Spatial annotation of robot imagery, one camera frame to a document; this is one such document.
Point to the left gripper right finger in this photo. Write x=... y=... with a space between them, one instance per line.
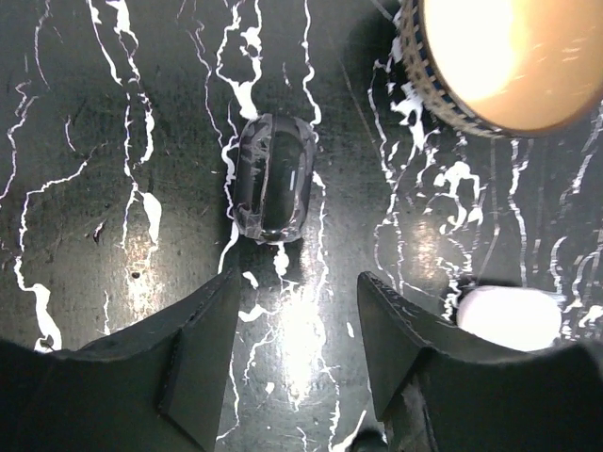
x=438 y=388

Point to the white earbud charging case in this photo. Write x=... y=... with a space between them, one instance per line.
x=519 y=318

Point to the black earbud charging case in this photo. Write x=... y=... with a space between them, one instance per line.
x=274 y=172

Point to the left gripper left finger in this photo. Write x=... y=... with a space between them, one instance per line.
x=157 y=385

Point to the gold metal bowl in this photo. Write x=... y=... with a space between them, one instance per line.
x=504 y=68

